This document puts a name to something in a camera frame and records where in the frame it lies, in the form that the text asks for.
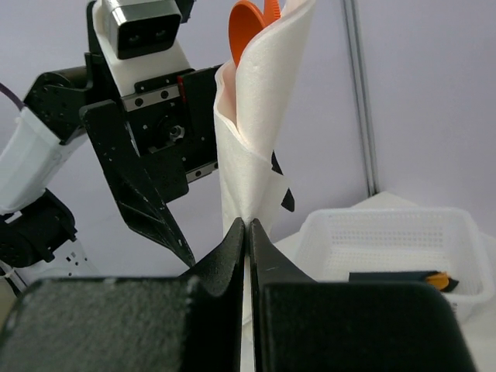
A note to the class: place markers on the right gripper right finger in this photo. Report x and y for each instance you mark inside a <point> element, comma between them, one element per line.
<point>304,325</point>

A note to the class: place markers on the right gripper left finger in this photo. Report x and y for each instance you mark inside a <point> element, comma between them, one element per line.
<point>186,323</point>

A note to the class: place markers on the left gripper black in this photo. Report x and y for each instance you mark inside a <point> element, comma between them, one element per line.
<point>151,144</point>

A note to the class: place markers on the white paper napkin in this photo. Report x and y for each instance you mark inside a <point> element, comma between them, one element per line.
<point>249,108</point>

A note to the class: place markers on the orange plastic spoon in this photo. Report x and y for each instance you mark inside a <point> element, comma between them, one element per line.
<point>245,21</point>

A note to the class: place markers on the orange plastic knife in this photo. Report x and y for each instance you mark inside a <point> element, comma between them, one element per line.
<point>271,11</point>

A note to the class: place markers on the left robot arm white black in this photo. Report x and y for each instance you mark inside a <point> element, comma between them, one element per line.
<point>40,239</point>

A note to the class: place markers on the dark navy rolled napkin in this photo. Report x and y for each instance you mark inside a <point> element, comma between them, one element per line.
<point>396,276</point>

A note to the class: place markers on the large white plastic basket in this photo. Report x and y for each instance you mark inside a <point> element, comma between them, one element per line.
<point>333,243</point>

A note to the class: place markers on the yellow plastic spoon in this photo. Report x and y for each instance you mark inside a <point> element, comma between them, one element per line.
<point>439,280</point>

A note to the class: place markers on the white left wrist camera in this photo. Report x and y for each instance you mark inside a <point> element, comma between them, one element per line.
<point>139,39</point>

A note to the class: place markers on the left aluminium frame post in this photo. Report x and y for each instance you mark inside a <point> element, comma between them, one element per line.
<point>361,94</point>

